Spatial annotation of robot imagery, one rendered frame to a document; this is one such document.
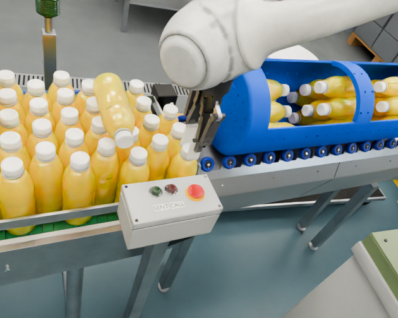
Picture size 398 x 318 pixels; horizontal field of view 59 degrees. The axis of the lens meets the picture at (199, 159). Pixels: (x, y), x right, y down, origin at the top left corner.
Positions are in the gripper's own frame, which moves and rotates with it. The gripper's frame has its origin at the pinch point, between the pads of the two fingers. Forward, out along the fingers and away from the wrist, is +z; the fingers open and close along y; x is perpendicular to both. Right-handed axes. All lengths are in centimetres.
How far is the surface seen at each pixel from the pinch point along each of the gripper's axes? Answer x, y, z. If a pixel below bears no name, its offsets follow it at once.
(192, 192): 4.5, -12.9, 1.7
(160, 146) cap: 6.8, 2.0, 2.7
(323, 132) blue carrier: -45.7, 2.0, 2.7
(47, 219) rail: 32.5, -4.2, 16.5
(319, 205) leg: -115, 21, 86
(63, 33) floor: -4, 248, 113
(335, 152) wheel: -63, 5, 17
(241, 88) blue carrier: -17.3, 11.9, -6.4
